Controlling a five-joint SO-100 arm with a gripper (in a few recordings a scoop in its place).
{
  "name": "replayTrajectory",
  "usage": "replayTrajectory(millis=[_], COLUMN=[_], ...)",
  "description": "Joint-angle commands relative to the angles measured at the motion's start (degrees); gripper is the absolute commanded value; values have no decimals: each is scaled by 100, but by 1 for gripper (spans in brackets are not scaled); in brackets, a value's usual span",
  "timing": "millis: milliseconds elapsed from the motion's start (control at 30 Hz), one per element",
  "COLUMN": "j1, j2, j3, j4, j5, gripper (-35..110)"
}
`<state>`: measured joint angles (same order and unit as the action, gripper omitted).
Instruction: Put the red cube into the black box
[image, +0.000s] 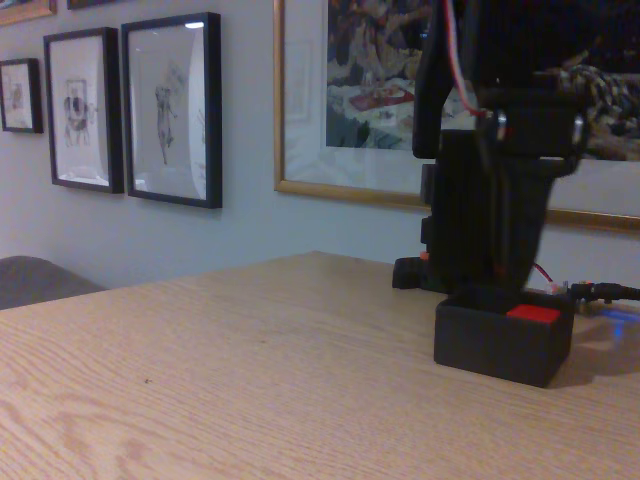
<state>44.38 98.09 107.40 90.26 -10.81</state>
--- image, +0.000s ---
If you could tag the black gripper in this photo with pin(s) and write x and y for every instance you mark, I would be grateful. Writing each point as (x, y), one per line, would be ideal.
(492, 210)

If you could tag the red cube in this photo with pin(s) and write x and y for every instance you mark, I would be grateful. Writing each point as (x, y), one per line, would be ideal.
(532, 314)

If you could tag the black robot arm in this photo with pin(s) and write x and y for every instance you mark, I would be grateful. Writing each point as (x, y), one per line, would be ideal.
(510, 60)

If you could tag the black box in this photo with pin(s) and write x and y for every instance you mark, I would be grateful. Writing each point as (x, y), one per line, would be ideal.
(495, 345)

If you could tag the motor controller board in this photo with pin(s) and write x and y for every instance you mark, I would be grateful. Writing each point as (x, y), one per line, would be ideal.
(567, 295)

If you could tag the gold framed painting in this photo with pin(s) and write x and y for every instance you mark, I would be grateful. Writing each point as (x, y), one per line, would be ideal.
(360, 100)

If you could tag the grey chair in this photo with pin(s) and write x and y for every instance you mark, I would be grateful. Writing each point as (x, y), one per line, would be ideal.
(35, 282)

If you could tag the large black picture frame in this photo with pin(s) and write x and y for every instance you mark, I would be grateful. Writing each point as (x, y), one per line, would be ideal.
(172, 110)

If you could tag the medium black picture frame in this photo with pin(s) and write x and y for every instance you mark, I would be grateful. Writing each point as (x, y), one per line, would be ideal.
(82, 110)

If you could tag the dark picture frame edge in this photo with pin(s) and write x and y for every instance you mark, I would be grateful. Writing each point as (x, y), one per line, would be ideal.
(90, 3)

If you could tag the small black picture frame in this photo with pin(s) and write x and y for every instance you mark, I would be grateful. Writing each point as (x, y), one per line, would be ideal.
(21, 95)

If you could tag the gold picture frame corner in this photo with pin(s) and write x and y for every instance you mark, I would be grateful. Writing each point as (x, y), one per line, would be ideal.
(25, 10)

